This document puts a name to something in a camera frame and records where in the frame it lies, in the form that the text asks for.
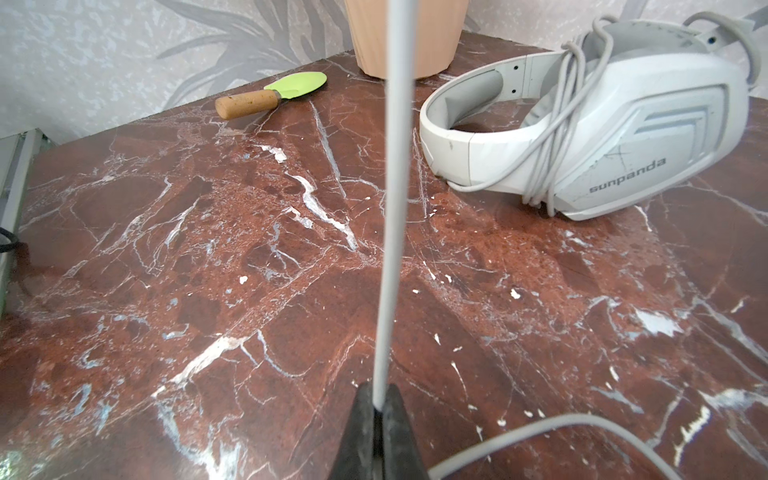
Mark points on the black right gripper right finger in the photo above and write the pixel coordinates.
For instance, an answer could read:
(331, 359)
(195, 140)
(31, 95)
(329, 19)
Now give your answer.
(399, 453)

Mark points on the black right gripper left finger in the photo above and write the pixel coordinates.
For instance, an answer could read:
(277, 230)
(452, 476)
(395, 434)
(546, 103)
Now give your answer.
(354, 458)

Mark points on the white headphones pair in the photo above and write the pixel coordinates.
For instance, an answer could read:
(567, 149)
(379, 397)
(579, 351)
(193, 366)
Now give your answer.
(620, 114)

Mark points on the peach flower pot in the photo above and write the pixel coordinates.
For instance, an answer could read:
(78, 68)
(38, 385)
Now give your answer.
(437, 33)

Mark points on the green trowel wooden handle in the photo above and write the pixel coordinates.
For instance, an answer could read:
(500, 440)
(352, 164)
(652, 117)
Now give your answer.
(286, 88)

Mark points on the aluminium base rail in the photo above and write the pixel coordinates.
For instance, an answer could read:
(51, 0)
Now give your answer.
(17, 154)

